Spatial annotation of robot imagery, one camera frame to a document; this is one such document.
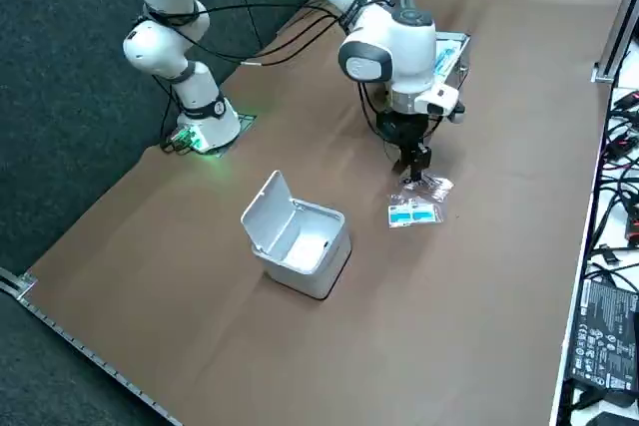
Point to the glove zip bag blue label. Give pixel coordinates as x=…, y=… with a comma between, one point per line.
x=414, y=215

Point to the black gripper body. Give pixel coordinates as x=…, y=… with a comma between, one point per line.
x=404, y=129

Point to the white lidded waste bin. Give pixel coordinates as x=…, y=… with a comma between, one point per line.
x=319, y=266

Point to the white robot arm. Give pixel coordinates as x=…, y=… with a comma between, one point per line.
x=399, y=42

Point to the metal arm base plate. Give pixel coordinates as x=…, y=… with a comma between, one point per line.
x=247, y=121

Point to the metal table edge rail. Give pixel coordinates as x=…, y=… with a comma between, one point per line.
x=75, y=341

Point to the aluminium profile post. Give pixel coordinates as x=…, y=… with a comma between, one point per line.
x=613, y=47

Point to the metal corner bracket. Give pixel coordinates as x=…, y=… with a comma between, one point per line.
x=27, y=286

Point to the clear iodophor swab packet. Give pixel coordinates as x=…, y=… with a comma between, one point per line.
x=434, y=186

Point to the black labelled power adapter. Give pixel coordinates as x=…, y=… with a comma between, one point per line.
x=604, y=336

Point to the small module with red light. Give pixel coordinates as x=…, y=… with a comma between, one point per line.
x=621, y=147
x=630, y=98

